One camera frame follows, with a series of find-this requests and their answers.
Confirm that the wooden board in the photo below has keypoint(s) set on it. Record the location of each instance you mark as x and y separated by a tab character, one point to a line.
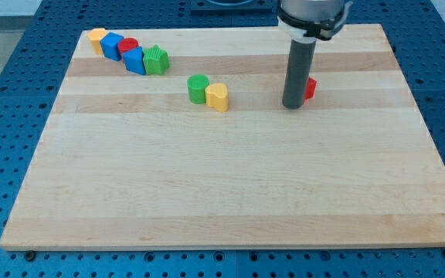
128	162

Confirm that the red star block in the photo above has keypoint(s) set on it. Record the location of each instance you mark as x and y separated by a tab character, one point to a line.
310	89

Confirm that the blue cube block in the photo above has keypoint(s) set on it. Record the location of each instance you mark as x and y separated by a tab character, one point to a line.
109	45

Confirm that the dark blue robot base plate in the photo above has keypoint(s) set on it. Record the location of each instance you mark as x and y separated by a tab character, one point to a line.
231	6

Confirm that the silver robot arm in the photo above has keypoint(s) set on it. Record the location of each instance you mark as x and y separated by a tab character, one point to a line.
306	22

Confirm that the green star block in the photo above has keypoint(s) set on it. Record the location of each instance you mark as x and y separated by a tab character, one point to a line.
155	60

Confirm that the yellow heart block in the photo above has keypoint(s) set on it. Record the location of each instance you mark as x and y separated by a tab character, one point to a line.
217	96

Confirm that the green cylinder block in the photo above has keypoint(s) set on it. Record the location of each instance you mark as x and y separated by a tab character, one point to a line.
197	88

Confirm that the blue triangle block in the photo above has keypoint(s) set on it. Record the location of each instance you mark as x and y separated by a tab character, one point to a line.
133	61

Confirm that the yellow pentagon block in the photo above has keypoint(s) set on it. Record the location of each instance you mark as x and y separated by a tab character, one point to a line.
95	36

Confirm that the red cylinder block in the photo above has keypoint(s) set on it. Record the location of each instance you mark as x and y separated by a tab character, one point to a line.
127	44

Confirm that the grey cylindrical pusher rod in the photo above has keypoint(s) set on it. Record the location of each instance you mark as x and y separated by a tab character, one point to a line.
298	69

